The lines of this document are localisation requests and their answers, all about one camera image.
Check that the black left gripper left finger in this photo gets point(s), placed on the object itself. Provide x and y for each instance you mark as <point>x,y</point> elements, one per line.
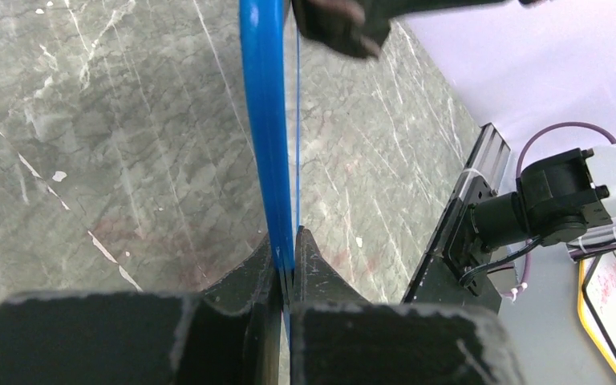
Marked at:
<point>226,334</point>

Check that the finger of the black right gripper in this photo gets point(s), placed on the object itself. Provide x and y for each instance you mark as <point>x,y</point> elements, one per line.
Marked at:
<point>342,26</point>

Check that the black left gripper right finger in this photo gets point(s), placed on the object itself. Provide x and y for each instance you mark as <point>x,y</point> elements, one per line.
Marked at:
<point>338,337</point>

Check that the blue framed whiteboard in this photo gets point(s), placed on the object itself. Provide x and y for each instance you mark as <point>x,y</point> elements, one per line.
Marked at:
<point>261,25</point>

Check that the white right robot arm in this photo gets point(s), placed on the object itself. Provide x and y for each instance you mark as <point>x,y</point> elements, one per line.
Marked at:
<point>556,200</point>

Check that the yellow framed whiteboard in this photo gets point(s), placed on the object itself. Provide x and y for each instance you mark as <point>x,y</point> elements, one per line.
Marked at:
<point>596,304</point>

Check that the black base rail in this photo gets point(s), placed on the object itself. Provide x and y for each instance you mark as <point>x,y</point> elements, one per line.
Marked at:
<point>454,248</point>

